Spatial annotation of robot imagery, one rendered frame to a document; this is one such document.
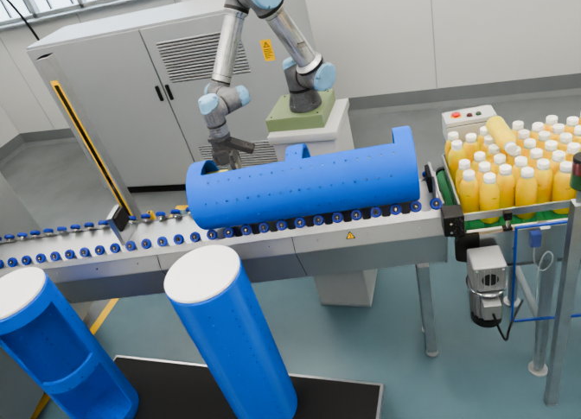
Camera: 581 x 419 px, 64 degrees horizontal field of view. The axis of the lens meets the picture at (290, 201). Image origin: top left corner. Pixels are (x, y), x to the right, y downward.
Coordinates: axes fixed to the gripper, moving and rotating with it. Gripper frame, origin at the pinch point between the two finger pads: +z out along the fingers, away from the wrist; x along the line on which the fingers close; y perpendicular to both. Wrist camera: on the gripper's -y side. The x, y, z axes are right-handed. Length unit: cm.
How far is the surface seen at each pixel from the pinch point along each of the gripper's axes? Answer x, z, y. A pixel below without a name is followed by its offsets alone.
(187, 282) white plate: 44.7, 11.1, 15.9
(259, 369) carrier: 51, 56, 2
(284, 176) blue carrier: 11.1, -3.7, -20.0
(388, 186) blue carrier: 15, 5, -57
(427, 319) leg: 11, 86, -65
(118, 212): 1, 7, 59
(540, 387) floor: 30, 115, -109
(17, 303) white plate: 46, 11, 85
